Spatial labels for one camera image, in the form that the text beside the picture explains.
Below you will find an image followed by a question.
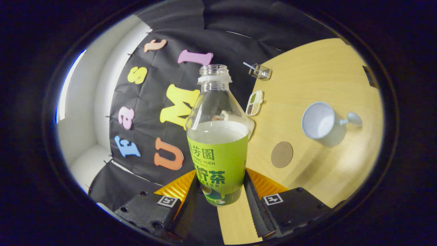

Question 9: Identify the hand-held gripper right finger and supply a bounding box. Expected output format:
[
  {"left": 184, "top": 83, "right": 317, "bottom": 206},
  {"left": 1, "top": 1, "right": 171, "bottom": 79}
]
[{"left": 244, "top": 167, "right": 333, "bottom": 238}]

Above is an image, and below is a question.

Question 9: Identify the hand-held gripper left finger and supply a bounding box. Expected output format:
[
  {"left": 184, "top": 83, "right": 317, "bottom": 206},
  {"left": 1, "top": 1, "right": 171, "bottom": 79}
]
[{"left": 114, "top": 170, "right": 200, "bottom": 240}]

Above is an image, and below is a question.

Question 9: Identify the green label juice bottle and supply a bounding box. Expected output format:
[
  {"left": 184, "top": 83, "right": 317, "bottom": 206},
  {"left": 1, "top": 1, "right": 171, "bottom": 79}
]
[{"left": 186, "top": 64, "right": 249, "bottom": 206}]

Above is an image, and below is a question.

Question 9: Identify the round brown coaster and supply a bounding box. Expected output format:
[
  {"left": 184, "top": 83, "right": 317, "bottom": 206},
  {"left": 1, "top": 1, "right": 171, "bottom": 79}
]
[{"left": 271, "top": 141, "right": 294, "bottom": 168}]

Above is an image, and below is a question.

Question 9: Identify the white cup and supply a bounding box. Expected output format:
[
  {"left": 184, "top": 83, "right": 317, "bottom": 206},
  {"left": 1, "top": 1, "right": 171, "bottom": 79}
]
[{"left": 301, "top": 102, "right": 363, "bottom": 148}]

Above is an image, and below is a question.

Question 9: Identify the wooden table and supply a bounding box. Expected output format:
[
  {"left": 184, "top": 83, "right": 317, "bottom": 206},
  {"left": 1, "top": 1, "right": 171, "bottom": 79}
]
[{"left": 217, "top": 38, "right": 384, "bottom": 245}]

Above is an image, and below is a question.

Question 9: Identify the white toaster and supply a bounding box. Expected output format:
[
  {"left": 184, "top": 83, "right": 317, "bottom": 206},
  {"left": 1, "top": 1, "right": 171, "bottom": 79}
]
[{"left": 246, "top": 117, "right": 256, "bottom": 141}]

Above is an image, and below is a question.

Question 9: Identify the white divided dish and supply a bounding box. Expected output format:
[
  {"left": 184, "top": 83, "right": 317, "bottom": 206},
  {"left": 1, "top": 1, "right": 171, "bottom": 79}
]
[{"left": 245, "top": 90, "right": 264, "bottom": 117}]

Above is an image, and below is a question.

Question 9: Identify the black table clamp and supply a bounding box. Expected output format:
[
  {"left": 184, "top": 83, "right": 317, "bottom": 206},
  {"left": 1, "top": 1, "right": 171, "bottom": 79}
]
[{"left": 363, "top": 66, "right": 378, "bottom": 88}]

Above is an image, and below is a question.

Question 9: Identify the wire mesh holder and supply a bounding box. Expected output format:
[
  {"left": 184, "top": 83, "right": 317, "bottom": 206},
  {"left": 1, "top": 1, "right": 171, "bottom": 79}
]
[{"left": 249, "top": 64, "right": 272, "bottom": 80}]

